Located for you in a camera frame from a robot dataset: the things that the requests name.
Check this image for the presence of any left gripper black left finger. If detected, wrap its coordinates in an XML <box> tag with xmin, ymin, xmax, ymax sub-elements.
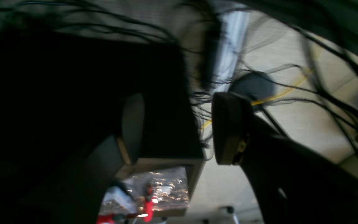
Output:
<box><xmin>27</xmin><ymin>93</ymin><xmax>145</xmax><ymax>224</ymax></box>

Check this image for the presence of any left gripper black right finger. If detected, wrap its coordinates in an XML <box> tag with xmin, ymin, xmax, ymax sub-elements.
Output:
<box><xmin>212</xmin><ymin>92</ymin><xmax>358</xmax><ymax>224</ymax></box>

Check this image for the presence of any large dark cabinet box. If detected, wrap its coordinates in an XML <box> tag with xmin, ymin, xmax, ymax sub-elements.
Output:
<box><xmin>0</xmin><ymin>32</ymin><xmax>204</xmax><ymax>224</ymax></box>

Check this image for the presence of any round black floor base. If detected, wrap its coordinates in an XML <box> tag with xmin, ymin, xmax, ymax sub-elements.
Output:
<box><xmin>228</xmin><ymin>71</ymin><xmax>277</xmax><ymax>105</ymax></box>

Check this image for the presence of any red handled tool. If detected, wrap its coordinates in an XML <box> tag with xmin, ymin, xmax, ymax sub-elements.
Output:
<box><xmin>96</xmin><ymin>181</ymin><xmax>155</xmax><ymax>224</ymax></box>

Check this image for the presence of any yellow cable on floor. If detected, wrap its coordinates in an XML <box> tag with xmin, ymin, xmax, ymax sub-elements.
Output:
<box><xmin>199</xmin><ymin>67</ymin><xmax>314</xmax><ymax>131</ymax></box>

